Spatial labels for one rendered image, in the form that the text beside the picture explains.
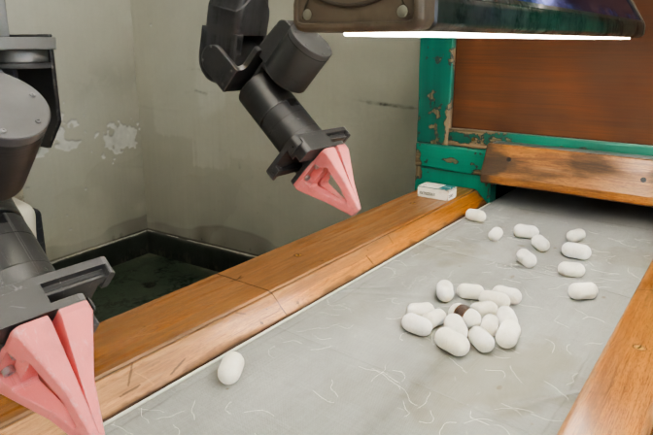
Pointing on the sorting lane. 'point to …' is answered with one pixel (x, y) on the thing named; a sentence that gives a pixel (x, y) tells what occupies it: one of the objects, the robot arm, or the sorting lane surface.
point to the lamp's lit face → (471, 35)
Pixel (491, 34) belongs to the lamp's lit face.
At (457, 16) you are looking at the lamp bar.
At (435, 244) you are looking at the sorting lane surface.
